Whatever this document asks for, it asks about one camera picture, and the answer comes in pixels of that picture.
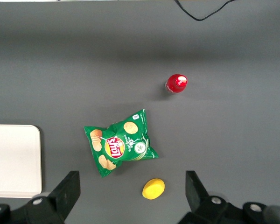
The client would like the pale pink plastic tray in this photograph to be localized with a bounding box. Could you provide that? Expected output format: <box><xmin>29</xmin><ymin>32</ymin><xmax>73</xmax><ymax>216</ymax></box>
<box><xmin>0</xmin><ymin>124</ymin><xmax>42</xmax><ymax>199</ymax></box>

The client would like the green Lay's chips bag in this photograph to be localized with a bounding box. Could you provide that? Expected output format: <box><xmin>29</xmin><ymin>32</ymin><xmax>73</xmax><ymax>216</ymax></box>
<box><xmin>83</xmin><ymin>108</ymin><xmax>159</xmax><ymax>178</ymax></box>

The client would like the red cola bottle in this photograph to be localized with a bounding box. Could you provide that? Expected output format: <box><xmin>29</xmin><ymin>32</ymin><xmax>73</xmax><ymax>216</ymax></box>
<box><xmin>165</xmin><ymin>73</ymin><xmax>189</xmax><ymax>94</ymax></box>

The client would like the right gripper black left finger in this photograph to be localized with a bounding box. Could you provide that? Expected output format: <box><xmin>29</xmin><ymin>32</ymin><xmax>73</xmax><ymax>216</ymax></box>
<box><xmin>0</xmin><ymin>170</ymin><xmax>81</xmax><ymax>224</ymax></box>

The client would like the thin black table cable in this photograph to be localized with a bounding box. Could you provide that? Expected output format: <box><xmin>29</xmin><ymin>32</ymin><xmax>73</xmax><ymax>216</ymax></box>
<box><xmin>174</xmin><ymin>0</ymin><xmax>237</xmax><ymax>21</ymax></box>

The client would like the yellow toy lemon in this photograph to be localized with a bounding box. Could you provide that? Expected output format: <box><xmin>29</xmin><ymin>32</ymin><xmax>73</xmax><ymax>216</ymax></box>
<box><xmin>142</xmin><ymin>178</ymin><xmax>166</xmax><ymax>201</ymax></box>

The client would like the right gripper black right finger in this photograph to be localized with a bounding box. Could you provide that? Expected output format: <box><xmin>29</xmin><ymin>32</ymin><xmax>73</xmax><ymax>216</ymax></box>
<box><xmin>178</xmin><ymin>170</ymin><xmax>268</xmax><ymax>224</ymax></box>

